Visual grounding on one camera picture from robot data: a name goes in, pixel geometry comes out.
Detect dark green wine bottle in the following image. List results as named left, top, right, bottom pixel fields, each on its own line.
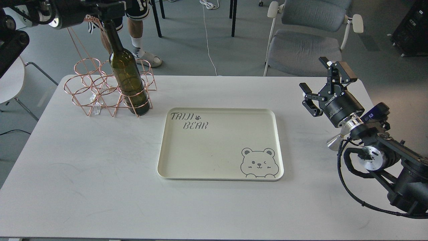
left=102, top=20, right=150, bottom=116

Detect copper wire wine rack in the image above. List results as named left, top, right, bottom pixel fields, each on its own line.
left=63, top=14, right=157, bottom=117

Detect grey office chair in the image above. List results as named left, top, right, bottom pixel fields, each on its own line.
left=263, top=0, right=364, bottom=77

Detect white floor cable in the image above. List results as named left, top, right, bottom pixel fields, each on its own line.
left=199, top=0, right=220, bottom=76

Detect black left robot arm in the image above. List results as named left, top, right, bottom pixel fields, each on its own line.
left=0, top=0, right=132, bottom=76

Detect cream bear serving tray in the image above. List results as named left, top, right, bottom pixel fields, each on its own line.
left=157, top=108, right=284, bottom=181

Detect black equipment case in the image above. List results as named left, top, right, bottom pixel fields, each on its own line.
left=390, top=0, right=428, bottom=57

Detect person in black shorts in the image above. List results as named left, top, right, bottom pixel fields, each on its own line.
left=88, top=0, right=163, bottom=68

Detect white round chair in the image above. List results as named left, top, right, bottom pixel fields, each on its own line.
left=0, top=56, right=59, bottom=122

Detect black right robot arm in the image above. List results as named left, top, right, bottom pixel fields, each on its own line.
left=299, top=57, right=428, bottom=219

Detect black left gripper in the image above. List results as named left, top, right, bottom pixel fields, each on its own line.
left=50, top=0, right=126, bottom=29

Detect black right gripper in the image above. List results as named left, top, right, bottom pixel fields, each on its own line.
left=299, top=57, right=365, bottom=128

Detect black table legs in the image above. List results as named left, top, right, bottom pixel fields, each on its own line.
left=150, top=0, right=238, bottom=38

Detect steel double jigger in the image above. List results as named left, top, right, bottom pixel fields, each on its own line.
left=326, top=133, right=348, bottom=152

